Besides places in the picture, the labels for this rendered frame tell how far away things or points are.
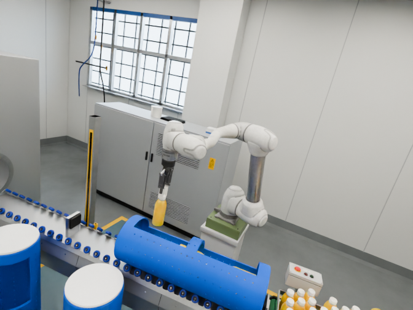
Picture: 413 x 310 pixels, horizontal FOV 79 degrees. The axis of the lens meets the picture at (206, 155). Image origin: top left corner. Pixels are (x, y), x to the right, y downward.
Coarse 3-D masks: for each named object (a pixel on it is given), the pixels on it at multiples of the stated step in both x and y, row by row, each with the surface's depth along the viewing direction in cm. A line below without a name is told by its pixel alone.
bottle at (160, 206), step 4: (160, 200) 143; (164, 200) 144; (156, 204) 143; (160, 204) 142; (164, 204) 143; (156, 208) 143; (160, 208) 143; (164, 208) 144; (156, 212) 144; (160, 212) 144; (164, 212) 145; (156, 216) 144; (160, 216) 144; (164, 216) 147; (152, 220) 147; (156, 220) 145; (160, 220) 145; (152, 224) 147; (156, 224) 146; (160, 224) 146
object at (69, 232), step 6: (72, 216) 169; (78, 216) 172; (66, 222) 167; (72, 222) 168; (78, 222) 173; (66, 228) 169; (72, 228) 172; (78, 228) 178; (66, 234) 170; (72, 234) 173
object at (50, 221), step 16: (0, 208) 186; (16, 208) 190; (32, 208) 193; (0, 224) 178; (48, 224) 180; (64, 224) 183; (64, 240) 168; (80, 240) 170; (96, 240) 174; (112, 240) 177; (48, 256) 170; (64, 256) 163; (80, 256) 160; (112, 256) 163; (64, 272) 176; (144, 272) 155; (128, 288) 151; (144, 288) 148; (176, 288) 149; (128, 304) 162; (144, 304) 152; (160, 304) 145; (176, 304) 143
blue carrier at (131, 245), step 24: (120, 240) 145; (144, 240) 143; (168, 240) 143; (192, 240) 145; (144, 264) 141; (168, 264) 137; (192, 264) 134; (216, 264) 134; (240, 264) 153; (264, 264) 139; (192, 288) 135; (216, 288) 130; (240, 288) 127; (264, 288) 126
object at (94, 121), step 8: (96, 120) 185; (88, 128) 187; (96, 128) 187; (88, 136) 189; (96, 136) 189; (88, 144) 190; (96, 144) 192; (88, 152) 192; (96, 152) 194; (88, 160) 194; (96, 160) 197; (88, 168) 196; (96, 168) 199; (88, 176) 198; (96, 176) 202; (88, 184) 200; (88, 192) 202; (88, 200) 204; (88, 208) 206; (88, 216) 208
